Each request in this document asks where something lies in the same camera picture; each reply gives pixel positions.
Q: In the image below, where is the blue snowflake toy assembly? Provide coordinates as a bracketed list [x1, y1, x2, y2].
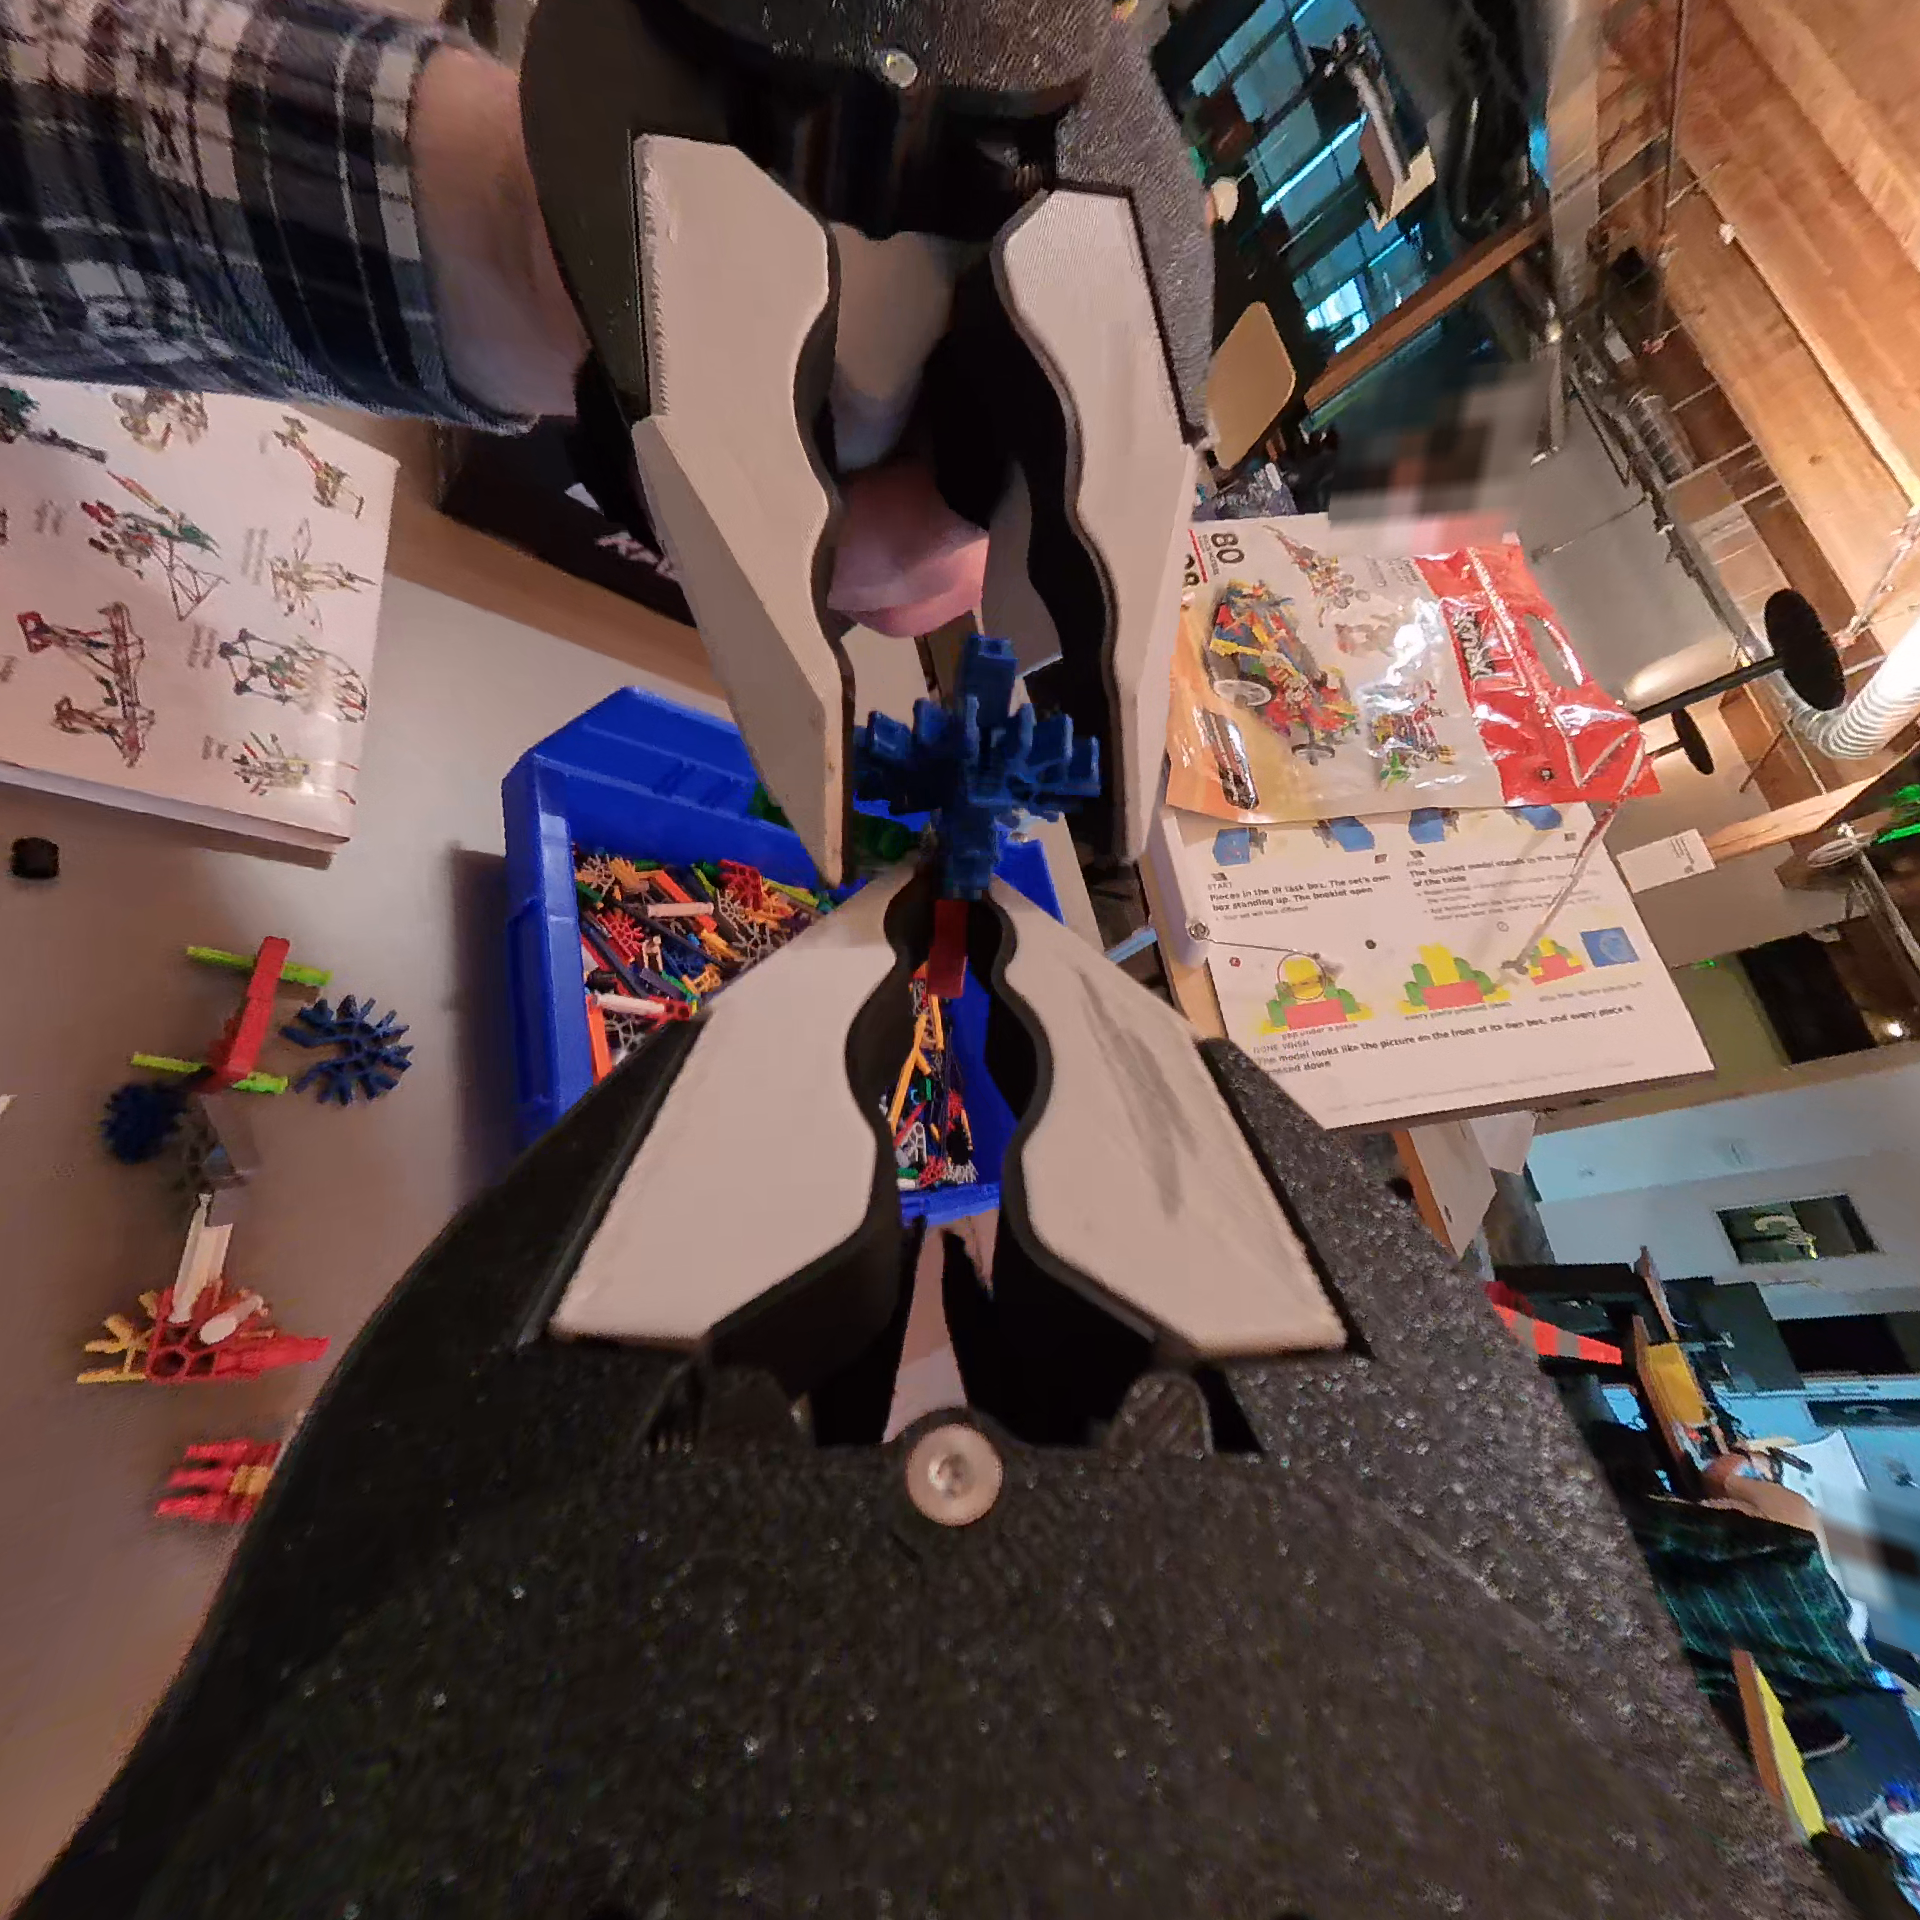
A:
[850, 638, 1078, 1007]

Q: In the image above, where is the green wheeled toy model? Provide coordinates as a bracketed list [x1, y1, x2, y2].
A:
[76, 1195, 333, 1531]

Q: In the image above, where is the toy kit plastic bag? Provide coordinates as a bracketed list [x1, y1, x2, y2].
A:
[1166, 515, 1663, 831]

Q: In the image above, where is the red green toy assembly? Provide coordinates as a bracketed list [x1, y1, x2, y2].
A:
[100, 936, 415, 1180]

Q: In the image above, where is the person's left hand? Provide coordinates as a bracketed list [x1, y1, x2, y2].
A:
[827, 224, 1005, 638]

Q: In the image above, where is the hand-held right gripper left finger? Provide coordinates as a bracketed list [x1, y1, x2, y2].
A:
[554, 871, 936, 1438]

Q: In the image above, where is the orange traffic cone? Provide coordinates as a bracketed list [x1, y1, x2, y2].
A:
[1486, 1277, 1646, 1375]

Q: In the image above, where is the pile of construction toy pieces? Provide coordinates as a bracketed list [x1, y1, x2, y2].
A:
[572, 850, 994, 1202]

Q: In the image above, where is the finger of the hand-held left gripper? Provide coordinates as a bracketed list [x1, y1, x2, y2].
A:
[630, 136, 871, 877]
[989, 185, 1203, 888]

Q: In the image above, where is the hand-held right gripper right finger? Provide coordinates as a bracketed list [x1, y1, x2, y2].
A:
[968, 871, 1347, 1439]

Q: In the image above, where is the white printed instruction sheet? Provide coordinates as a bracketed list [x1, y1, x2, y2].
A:
[0, 377, 403, 871]

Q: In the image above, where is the blue plastic bin with label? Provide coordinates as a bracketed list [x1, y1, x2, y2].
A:
[504, 692, 1068, 1231]

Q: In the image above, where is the black printed toy box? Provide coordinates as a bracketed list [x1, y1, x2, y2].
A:
[516, 416, 722, 617]

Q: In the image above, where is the instruction booklet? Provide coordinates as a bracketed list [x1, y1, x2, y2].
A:
[1150, 786, 1715, 1137]

